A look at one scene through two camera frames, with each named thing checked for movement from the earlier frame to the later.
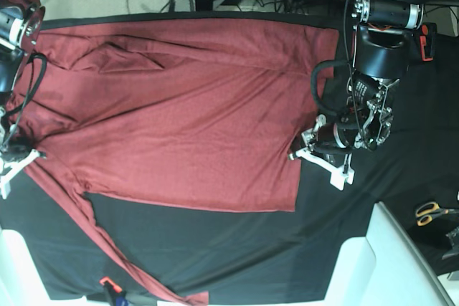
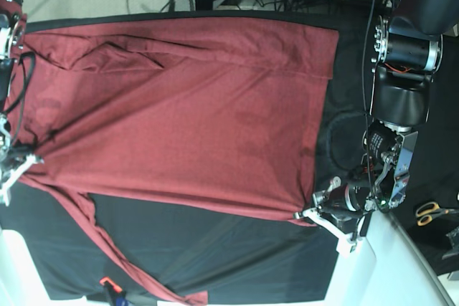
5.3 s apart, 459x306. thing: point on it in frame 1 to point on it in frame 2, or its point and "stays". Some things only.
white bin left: [21, 281] stays
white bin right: [388, 267] stays
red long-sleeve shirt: [201, 113] stays
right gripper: [325, 145] to [341, 210]
